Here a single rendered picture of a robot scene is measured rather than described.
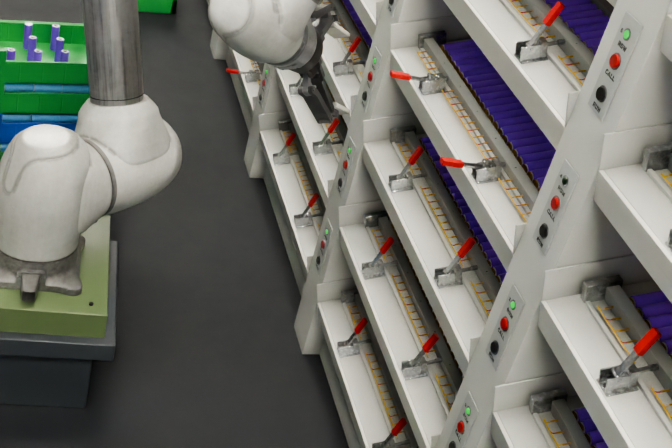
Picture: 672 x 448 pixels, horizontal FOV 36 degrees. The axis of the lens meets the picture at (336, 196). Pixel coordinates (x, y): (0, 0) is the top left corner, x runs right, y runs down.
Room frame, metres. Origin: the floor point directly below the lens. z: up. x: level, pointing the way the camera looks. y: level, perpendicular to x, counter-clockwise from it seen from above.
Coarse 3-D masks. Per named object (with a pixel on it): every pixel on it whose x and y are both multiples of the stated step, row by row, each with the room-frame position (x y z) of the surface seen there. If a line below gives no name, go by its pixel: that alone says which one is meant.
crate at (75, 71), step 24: (0, 24) 2.15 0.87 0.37; (24, 24) 2.17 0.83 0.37; (48, 24) 2.20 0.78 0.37; (72, 24) 2.23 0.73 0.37; (0, 48) 1.97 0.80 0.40; (48, 48) 2.18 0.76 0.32; (72, 48) 2.21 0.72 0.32; (0, 72) 1.97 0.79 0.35; (24, 72) 1.99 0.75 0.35; (48, 72) 2.02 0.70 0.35; (72, 72) 2.05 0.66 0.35
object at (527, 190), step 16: (432, 48) 1.69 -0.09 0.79; (448, 64) 1.63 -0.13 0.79; (448, 80) 1.60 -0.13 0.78; (464, 96) 1.53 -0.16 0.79; (480, 112) 1.48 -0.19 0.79; (480, 128) 1.45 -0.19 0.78; (480, 144) 1.41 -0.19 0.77; (496, 144) 1.39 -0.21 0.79; (512, 160) 1.35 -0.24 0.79; (512, 176) 1.32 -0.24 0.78; (528, 192) 1.28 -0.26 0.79
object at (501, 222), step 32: (416, 32) 1.74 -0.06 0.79; (448, 32) 1.76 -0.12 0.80; (416, 64) 1.68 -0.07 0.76; (416, 96) 1.58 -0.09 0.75; (448, 96) 1.57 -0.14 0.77; (448, 128) 1.47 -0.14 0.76; (480, 160) 1.39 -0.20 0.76; (480, 192) 1.30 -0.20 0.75; (480, 224) 1.28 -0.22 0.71; (512, 224) 1.23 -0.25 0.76; (512, 256) 1.17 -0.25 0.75
